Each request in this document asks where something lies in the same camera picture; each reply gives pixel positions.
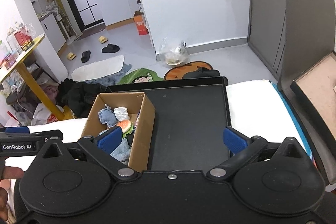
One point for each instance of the orange cardboard box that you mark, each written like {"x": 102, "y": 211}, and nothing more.
{"x": 140, "y": 23}

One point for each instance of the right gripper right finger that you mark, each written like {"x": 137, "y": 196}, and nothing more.
{"x": 245, "y": 151}

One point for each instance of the black clothes pile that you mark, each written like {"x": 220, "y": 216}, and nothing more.
{"x": 78, "y": 96}

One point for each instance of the small blue denim plush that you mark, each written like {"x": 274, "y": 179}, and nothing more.
{"x": 107, "y": 116}

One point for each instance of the black tray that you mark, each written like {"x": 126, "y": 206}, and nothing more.
{"x": 190, "y": 116}

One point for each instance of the grey fluffy plush toy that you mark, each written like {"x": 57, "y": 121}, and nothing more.
{"x": 121, "y": 150}

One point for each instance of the orange round rug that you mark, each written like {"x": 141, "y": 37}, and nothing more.
{"x": 179, "y": 72}

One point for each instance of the white plastic bag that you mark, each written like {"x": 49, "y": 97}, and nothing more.
{"x": 42, "y": 115}

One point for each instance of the red box on table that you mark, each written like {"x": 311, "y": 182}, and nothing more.
{"x": 25, "y": 41}

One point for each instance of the green leaf cartoon rug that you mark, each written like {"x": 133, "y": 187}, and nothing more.
{"x": 142, "y": 75}

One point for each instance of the clear plastic bag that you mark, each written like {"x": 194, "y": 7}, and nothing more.
{"x": 173, "y": 52}

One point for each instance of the brown cardboard box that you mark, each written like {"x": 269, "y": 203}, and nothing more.
{"x": 142, "y": 114}

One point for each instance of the yellow slipper near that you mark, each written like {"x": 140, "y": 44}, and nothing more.
{"x": 71, "y": 56}

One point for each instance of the grey chair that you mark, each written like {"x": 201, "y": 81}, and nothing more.
{"x": 309, "y": 37}

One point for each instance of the grey blue fluffy rug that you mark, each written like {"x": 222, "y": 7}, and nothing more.
{"x": 113, "y": 79}

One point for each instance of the clear plastic jar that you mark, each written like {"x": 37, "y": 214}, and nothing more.
{"x": 14, "y": 45}

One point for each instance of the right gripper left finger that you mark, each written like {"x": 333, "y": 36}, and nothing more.
{"x": 98, "y": 150}

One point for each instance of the yellow slipper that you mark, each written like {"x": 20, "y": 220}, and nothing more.
{"x": 71, "y": 56}
{"x": 103, "y": 39}

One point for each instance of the white floor mat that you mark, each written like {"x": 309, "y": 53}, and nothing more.
{"x": 98, "y": 69}

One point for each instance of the black slipper left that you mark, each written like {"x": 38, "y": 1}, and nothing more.
{"x": 85, "y": 56}

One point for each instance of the black stitched plush toy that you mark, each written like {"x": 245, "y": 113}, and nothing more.
{"x": 129, "y": 135}

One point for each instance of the burger plush toy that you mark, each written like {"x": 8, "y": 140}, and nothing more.
{"x": 126, "y": 126}

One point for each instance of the black framed board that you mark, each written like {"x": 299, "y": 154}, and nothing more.
{"x": 316, "y": 90}

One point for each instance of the person's left hand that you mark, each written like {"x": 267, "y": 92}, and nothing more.
{"x": 7, "y": 173}

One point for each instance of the yellow slipper far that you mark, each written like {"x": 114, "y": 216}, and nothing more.
{"x": 103, "y": 39}

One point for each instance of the white tissue pack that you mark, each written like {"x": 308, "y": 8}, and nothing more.
{"x": 121, "y": 113}

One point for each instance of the white kitchen cabinet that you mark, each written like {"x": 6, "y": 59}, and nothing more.
{"x": 117, "y": 13}

